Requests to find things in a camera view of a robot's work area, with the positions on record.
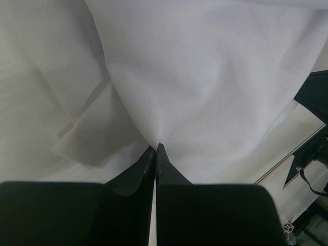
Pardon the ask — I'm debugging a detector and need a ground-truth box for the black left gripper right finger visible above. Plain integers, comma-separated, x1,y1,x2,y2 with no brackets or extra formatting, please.
155,145,286,245

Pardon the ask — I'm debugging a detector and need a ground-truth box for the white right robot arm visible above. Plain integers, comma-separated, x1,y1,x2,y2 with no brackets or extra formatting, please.
285,70,327,197

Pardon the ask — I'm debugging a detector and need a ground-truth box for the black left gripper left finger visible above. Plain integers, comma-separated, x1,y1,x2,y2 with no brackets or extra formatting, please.
1,148,155,245

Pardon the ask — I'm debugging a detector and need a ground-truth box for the white t shirt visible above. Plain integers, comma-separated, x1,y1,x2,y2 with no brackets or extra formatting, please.
1,1,327,182

